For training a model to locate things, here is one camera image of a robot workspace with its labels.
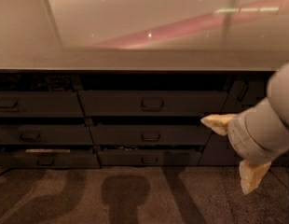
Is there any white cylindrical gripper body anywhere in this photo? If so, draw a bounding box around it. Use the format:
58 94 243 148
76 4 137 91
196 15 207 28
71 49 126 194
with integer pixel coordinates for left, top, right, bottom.
227 98 289 165

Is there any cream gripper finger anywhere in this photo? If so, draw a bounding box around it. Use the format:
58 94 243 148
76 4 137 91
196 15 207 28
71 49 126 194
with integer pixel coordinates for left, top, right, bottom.
239 160 271 195
200 114 235 136

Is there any dark drawer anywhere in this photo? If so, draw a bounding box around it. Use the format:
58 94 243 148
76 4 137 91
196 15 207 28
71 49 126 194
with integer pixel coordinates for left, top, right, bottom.
78 91 227 117
0 150 101 169
89 125 211 146
0 91 83 118
98 149 201 166
0 125 92 146

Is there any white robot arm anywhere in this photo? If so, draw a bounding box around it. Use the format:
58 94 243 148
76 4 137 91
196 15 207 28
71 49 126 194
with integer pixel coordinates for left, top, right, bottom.
201 63 289 195

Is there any dark round object in drawer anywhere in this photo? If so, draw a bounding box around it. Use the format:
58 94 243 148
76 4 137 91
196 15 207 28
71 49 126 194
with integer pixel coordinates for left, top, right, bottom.
48 77 68 91

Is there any dark right cabinet door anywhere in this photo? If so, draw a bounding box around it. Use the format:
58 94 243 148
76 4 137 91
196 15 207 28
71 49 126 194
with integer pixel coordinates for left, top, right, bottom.
199 75 289 167

